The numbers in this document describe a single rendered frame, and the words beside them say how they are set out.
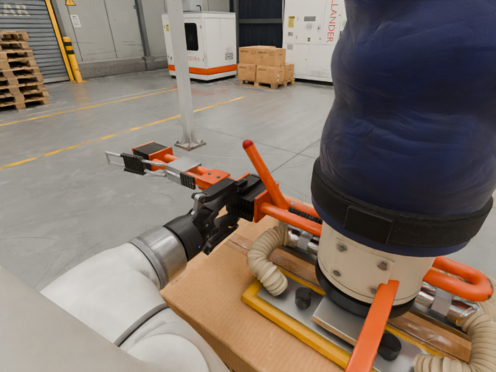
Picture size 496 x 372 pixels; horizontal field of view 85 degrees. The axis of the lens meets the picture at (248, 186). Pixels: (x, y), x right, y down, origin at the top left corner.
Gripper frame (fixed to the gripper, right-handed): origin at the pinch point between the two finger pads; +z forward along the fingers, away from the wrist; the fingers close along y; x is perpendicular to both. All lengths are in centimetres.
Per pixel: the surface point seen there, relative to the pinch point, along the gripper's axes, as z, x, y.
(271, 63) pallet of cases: 571, -359, 47
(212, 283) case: -14.0, 2.1, 13.6
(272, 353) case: -18.3, 19.3, 13.6
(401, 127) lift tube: -9.8, 26.9, -23.0
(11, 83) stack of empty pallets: 119, -639, 60
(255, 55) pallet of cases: 574, -412, 33
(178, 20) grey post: 189, -237, -37
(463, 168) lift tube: -8.2, 33.0, -19.7
